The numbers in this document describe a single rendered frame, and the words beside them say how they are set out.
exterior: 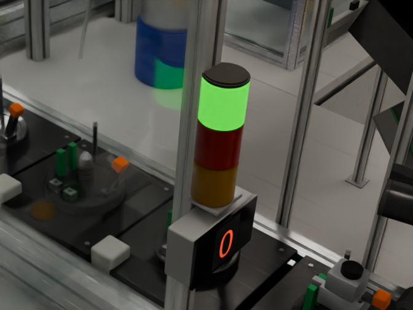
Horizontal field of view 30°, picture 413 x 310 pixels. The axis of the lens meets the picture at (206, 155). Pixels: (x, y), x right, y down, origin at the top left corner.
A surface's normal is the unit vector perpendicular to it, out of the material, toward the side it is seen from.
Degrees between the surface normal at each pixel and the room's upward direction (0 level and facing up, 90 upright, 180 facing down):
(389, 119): 90
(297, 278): 0
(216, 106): 90
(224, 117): 90
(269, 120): 0
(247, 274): 0
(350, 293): 90
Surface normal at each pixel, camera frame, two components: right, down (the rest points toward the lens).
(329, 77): 0.09, -0.83
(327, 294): -0.59, 0.40
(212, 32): 0.80, 0.39
